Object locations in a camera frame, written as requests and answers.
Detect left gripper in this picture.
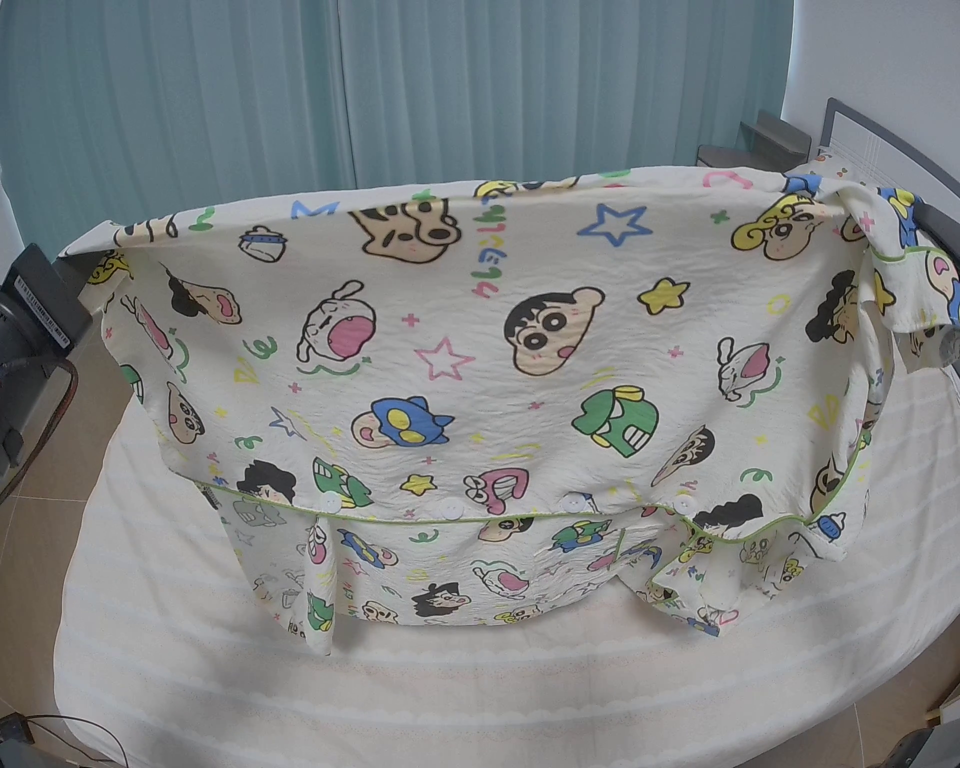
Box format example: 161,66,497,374
0,241,95,361

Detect white printed pyjama top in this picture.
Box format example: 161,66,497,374
56,161,960,658

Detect bed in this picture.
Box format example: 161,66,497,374
52,97,960,755

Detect blue-green curtain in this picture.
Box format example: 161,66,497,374
0,0,796,252

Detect grey wooden bedside table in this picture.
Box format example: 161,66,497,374
696,108,815,175

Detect black cable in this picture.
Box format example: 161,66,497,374
26,712,132,768

